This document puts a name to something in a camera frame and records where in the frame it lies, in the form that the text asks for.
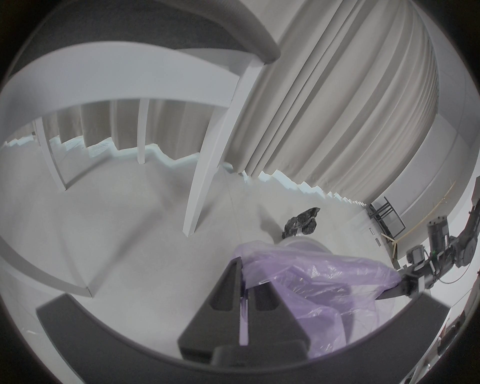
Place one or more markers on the crumpled black plastic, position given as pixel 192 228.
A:
pixel 302 223

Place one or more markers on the beige curtain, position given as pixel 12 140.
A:
pixel 375 93
pixel 112 123

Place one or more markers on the white trash bin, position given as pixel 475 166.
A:
pixel 303 244

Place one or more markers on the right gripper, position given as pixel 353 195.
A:
pixel 416 283

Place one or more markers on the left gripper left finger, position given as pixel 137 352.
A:
pixel 210 322

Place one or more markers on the purple plastic bag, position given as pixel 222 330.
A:
pixel 318 273

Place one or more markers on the dark grey white chair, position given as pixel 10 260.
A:
pixel 131 71

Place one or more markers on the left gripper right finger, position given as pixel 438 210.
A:
pixel 273 322

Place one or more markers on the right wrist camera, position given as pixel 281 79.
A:
pixel 416 255

